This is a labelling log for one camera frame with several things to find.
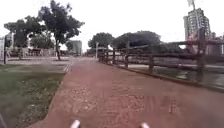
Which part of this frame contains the pale pole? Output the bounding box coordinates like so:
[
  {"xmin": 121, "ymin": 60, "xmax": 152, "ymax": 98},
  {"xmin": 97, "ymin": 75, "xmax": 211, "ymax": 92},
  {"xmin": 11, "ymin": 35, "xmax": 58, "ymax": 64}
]
[{"xmin": 95, "ymin": 41, "xmax": 100, "ymax": 60}]

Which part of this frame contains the red brick path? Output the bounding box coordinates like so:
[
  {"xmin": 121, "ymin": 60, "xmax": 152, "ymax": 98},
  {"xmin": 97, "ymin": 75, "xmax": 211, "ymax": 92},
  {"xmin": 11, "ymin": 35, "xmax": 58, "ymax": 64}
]
[{"xmin": 25, "ymin": 57, "xmax": 224, "ymax": 128}]

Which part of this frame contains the row of trees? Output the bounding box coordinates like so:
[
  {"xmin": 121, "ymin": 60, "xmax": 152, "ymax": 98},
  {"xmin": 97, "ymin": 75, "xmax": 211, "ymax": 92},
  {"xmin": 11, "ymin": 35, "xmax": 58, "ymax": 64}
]
[{"xmin": 87, "ymin": 30, "xmax": 184, "ymax": 54}]

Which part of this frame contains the brown wooden fence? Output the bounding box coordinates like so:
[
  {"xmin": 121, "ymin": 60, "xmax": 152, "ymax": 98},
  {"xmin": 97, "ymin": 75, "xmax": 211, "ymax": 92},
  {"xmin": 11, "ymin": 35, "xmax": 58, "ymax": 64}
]
[{"xmin": 97, "ymin": 27, "xmax": 224, "ymax": 84}]

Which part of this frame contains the large green tree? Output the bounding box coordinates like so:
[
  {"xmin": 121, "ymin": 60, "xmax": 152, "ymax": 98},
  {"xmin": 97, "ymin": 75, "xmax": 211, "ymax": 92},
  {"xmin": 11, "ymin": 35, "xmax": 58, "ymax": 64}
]
[{"xmin": 37, "ymin": 0, "xmax": 86, "ymax": 62}]

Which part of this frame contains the robot's own part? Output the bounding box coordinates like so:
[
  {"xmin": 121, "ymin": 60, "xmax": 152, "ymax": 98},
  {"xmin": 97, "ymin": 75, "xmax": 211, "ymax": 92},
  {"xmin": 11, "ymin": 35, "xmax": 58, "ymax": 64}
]
[
  {"xmin": 140, "ymin": 122, "xmax": 151, "ymax": 128},
  {"xmin": 69, "ymin": 119, "xmax": 82, "ymax": 128}
]

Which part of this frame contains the grey paved road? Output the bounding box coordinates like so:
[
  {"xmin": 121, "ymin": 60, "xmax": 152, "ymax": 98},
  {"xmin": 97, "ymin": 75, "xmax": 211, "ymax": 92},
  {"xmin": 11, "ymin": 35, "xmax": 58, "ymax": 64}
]
[{"xmin": 0, "ymin": 55, "xmax": 88, "ymax": 66}]

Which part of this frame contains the water channel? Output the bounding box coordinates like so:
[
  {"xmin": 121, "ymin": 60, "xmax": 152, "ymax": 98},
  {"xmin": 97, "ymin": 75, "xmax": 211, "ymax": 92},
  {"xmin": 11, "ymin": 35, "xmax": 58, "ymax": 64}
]
[{"xmin": 129, "ymin": 57, "xmax": 224, "ymax": 90}]

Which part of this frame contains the grass strip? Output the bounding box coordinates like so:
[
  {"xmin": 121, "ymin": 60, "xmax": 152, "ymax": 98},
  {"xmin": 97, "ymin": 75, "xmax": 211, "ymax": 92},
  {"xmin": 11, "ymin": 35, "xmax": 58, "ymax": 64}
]
[{"xmin": 0, "ymin": 63, "xmax": 66, "ymax": 128}]

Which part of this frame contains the tall grey building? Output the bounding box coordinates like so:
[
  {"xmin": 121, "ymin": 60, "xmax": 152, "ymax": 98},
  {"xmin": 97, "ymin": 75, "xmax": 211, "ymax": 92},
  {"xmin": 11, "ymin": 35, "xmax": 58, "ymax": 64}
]
[{"xmin": 182, "ymin": 7, "xmax": 212, "ymax": 42}]

